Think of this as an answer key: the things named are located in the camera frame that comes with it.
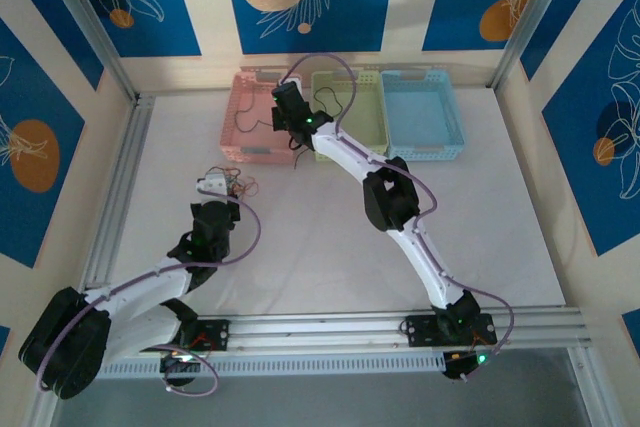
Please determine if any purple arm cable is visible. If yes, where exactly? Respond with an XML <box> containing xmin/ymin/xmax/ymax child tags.
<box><xmin>37</xmin><ymin>194</ymin><xmax>264</xmax><ymax>398</ymax></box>
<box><xmin>279</xmin><ymin>53</ymin><xmax>516</xmax><ymax>383</ymax></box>

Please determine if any thin orange cable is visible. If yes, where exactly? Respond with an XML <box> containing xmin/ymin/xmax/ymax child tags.
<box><xmin>209</xmin><ymin>166</ymin><xmax>261</xmax><ymax>199</ymax></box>

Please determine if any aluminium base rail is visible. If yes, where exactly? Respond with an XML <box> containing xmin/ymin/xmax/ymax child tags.
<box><xmin>84</xmin><ymin>306</ymin><xmax>594</xmax><ymax>359</ymax></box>

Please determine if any blue perforated plastic basket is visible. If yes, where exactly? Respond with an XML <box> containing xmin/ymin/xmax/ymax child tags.
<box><xmin>380</xmin><ymin>69</ymin><xmax>469</xmax><ymax>162</ymax></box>

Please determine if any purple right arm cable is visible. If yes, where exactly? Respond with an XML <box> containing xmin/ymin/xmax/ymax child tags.
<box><xmin>279</xmin><ymin>53</ymin><xmax>516</xmax><ymax>383</ymax></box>

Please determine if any pink perforated plastic basket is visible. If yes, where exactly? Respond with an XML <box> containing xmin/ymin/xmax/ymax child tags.
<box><xmin>219</xmin><ymin>71</ymin><xmax>302</xmax><ymax>166</ymax></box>

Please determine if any grey slotted cable duct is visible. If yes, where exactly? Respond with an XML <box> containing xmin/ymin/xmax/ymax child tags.
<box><xmin>99</xmin><ymin>351</ymin><xmax>449</xmax><ymax>381</ymax></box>

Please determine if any green perforated plastic basket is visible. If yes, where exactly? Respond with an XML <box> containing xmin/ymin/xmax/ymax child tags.
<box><xmin>310</xmin><ymin>69</ymin><xmax>390</xmax><ymax>163</ymax></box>

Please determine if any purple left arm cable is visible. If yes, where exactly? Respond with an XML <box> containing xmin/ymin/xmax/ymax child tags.
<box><xmin>37</xmin><ymin>194</ymin><xmax>264</xmax><ymax>398</ymax></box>

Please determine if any aluminium lower frame rail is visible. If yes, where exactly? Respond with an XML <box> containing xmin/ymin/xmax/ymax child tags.
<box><xmin>567</xmin><ymin>346</ymin><xmax>604</xmax><ymax>427</ymax></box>
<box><xmin>24</xmin><ymin>389</ymin><xmax>69</xmax><ymax>427</ymax></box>

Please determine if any aluminium corner post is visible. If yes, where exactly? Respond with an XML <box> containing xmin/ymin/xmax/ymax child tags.
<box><xmin>37</xmin><ymin>0</ymin><xmax>140</xmax><ymax>104</ymax></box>
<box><xmin>491</xmin><ymin>0</ymin><xmax>576</xmax><ymax>91</ymax></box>

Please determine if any aluminium side rail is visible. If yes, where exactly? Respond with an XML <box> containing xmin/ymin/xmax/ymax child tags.
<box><xmin>79</xmin><ymin>94</ymin><xmax>155</xmax><ymax>294</ymax></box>

